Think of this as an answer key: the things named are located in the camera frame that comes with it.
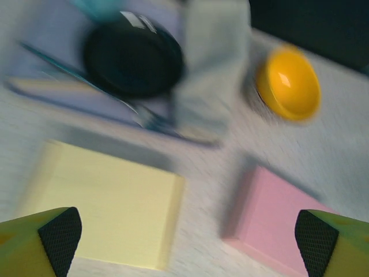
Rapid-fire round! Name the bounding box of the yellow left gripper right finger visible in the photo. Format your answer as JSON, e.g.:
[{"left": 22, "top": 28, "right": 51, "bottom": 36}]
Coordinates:
[{"left": 294, "top": 209, "right": 369, "bottom": 277}]

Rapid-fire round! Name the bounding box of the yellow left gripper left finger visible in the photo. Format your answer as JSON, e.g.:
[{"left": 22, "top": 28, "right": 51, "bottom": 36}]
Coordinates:
[{"left": 0, "top": 206, "right": 83, "bottom": 277}]

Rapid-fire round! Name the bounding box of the pink paper box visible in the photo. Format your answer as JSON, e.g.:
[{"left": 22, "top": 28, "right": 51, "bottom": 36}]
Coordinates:
[{"left": 221, "top": 164, "right": 344, "bottom": 276}]

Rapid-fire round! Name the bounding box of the yellow paper box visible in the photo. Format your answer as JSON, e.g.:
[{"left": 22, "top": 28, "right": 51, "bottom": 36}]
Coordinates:
[{"left": 16, "top": 138, "right": 185, "bottom": 272}]

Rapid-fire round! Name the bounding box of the patterned bowl with yellow inside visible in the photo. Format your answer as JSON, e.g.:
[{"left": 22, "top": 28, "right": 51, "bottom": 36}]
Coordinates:
[{"left": 244, "top": 43, "right": 322, "bottom": 125}]

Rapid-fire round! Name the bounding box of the metal fork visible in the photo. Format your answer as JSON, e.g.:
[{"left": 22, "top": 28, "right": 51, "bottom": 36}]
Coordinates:
[{"left": 18, "top": 42, "right": 185, "bottom": 136}]

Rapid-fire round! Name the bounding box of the lavender plastic tray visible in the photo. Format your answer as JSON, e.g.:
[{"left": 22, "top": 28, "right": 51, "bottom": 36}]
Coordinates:
[{"left": 4, "top": 0, "right": 223, "bottom": 148}]

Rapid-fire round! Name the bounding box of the black round plate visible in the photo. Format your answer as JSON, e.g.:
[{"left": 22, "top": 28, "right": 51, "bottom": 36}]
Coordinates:
[{"left": 82, "top": 11, "right": 185, "bottom": 100}]

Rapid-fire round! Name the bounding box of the folded beige cloth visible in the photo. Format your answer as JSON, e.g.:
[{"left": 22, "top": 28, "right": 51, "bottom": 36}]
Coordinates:
[{"left": 172, "top": 0, "right": 251, "bottom": 136}]

